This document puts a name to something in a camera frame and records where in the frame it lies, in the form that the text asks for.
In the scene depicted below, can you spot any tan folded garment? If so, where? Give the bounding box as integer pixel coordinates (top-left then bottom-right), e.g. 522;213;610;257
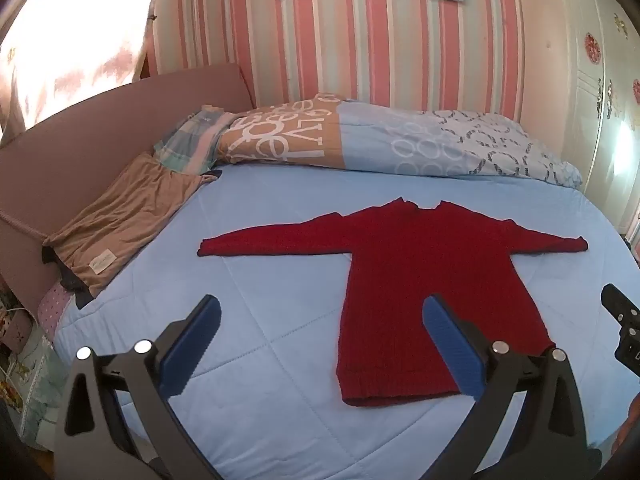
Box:
41;153;218;309

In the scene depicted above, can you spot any light blue quilted bedspread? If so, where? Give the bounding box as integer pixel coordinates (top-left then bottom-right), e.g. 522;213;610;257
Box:
54;164;639;479

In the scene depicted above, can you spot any blue and tan folded duvet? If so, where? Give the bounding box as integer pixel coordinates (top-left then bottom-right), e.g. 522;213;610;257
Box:
216;93;582;188

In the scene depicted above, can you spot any pink upholstered headboard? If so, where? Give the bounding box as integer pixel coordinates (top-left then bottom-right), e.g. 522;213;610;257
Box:
0;64;254;312

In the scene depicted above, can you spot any red knit sweater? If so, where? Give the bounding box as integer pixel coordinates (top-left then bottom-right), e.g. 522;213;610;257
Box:
198;198;588;406

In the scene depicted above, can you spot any person's hand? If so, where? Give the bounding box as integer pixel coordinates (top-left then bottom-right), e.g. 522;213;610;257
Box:
611;413;639;454

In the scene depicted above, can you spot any white wardrobe with decals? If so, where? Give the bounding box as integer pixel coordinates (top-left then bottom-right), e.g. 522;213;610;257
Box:
562;0;639;235

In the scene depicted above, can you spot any plaid pastel pillow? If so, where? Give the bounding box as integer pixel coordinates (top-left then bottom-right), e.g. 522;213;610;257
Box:
153;105;240;174

